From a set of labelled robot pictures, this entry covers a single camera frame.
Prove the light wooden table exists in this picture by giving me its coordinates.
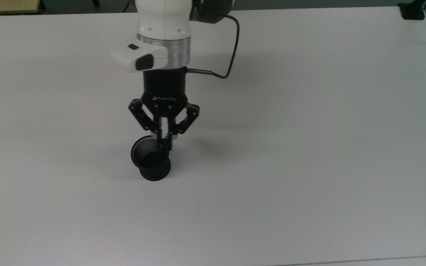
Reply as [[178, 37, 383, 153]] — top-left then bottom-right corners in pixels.
[[0, 0, 40, 16]]

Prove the black clamp base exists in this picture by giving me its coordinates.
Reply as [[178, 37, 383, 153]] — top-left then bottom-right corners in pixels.
[[397, 0, 426, 21]]

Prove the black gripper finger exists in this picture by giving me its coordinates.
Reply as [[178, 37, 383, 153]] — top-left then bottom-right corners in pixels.
[[128, 99, 162, 149], [166, 104, 201, 150]]

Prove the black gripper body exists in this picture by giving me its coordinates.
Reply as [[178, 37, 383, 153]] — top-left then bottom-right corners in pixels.
[[141, 69, 189, 128]]

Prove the dark gripper cable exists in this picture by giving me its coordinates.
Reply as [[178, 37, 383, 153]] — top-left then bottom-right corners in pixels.
[[185, 13, 241, 80]]

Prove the black mesh pen cup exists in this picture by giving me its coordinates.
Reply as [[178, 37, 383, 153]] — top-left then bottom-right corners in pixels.
[[130, 135, 172, 182]]

